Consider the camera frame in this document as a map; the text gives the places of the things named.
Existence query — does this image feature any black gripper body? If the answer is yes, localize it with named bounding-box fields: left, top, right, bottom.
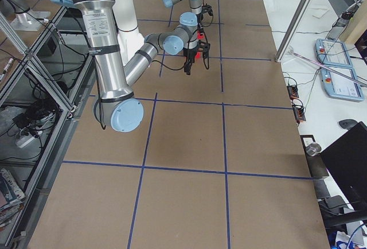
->
left=183, top=40, right=210, bottom=60

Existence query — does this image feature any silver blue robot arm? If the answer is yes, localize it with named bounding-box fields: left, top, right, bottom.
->
left=51, top=0, right=210, bottom=132

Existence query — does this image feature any orange black connector box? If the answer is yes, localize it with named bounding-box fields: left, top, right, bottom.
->
left=287, top=85, right=299, bottom=100

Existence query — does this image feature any teach pendant tablet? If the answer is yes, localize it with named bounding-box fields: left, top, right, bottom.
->
left=321, top=68, right=365, bottom=102
left=315, top=38, right=353, bottom=67

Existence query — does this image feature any long grabber stick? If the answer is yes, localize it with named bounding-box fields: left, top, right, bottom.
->
left=286, top=48, right=366, bottom=87

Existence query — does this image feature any metal cup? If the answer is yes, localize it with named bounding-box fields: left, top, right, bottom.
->
left=305, top=142, right=322, bottom=157

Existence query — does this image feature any black computer mouse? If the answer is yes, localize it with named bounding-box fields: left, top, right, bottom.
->
left=338, top=119, right=358, bottom=130

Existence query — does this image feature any black laptop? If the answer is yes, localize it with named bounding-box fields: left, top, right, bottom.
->
left=320, top=122, right=366, bottom=211

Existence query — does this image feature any white power strip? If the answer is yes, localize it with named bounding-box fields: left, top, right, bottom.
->
left=15, top=131, right=42, bottom=149

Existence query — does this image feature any stack of magazines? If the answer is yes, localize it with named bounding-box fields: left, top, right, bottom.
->
left=1, top=168, right=25, bottom=229

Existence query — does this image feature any aluminium frame post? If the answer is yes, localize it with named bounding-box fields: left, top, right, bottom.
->
left=275, top=0, right=312, bottom=62

